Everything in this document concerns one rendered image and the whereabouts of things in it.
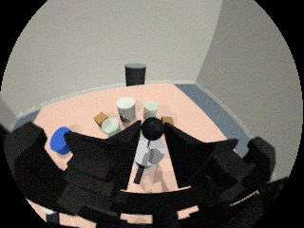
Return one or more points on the glass coffee press with plunger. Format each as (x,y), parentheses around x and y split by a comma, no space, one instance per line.
(150,148)

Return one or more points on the blue short cylinder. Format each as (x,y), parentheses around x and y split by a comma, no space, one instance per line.
(57,142)

